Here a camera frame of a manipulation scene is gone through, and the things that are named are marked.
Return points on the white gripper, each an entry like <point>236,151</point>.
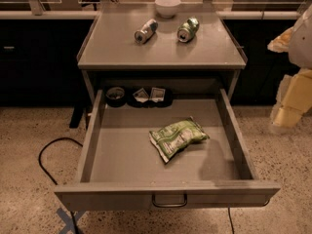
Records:
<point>301,46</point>

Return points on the green jalapeno chip bag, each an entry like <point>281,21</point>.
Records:
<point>175,137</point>

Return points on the grey counter cabinet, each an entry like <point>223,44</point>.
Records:
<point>201,73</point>

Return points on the open grey top drawer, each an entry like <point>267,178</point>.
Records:
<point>120,169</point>

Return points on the green soda can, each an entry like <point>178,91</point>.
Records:
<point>187,31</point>

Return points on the white ceramic bowl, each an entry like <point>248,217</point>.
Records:
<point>167,8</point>

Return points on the black tray with packets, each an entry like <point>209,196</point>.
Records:
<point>154,97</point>

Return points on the silver soda can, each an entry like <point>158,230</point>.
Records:
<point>146,32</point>

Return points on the black round container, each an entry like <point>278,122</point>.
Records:
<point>115,96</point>

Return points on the blue tape cross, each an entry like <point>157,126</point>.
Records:
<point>70,221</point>

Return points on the metal drawer handle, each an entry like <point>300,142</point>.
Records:
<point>169,201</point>

